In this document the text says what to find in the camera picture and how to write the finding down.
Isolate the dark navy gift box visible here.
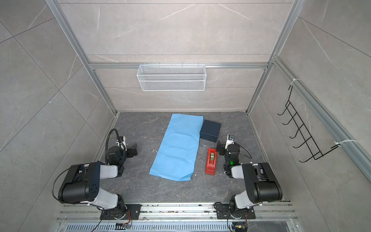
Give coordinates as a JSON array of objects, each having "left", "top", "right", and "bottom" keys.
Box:
[{"left": 200, "top": 120, "right": 222, "bottom": 143}]

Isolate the light blue wrapping paper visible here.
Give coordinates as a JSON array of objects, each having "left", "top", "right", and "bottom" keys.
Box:
[{"left": 149, "top": 114, "right": 203, "bottom": 182}]

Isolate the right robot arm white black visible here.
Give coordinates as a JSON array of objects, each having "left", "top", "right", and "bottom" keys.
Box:
[{"left": 216, "top": 142, "right": 283, "bottom": 218}]

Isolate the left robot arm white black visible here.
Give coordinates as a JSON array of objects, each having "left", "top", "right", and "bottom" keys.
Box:
[{"left": 58, "top": 144, "right": 138, "bottom": 220}]

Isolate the red tape dispenser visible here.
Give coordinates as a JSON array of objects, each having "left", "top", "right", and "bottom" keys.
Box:
[{"left": 205, "top": 148, "right": 217, "bottom": 176}]

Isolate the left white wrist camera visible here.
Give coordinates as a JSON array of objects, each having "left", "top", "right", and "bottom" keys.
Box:
[{"left": 117, "top": 136, "right": 127, "bottom": 151}]

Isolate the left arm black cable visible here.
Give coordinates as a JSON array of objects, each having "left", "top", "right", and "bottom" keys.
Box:
[{"left": 105, "top": 128, "right": 120, "bottom": 164}]

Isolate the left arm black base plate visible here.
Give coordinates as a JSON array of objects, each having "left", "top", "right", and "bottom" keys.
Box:
[{"left": 100, "top": 204, "right": 142, "bottom": 220}]

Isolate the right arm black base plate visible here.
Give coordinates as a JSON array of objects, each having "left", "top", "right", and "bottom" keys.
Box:
[{"left": 213, "top": 202, "right": 256, "bottom": 220}]

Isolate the white wire mesh basket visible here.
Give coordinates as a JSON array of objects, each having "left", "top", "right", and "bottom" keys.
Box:
[{"left": 137, "top": 64, "right": 207, "bottom": 91}]

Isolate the black wire hook rack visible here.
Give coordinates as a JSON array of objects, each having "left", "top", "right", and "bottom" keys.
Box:
[{"left": 277, "top": 86, "right": 340, "bottom": 163}]

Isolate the aluminium mounting rail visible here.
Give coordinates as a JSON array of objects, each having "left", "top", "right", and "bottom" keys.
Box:
[{"left": 51, "top": 202, "right": 302, "bottom": 232}]

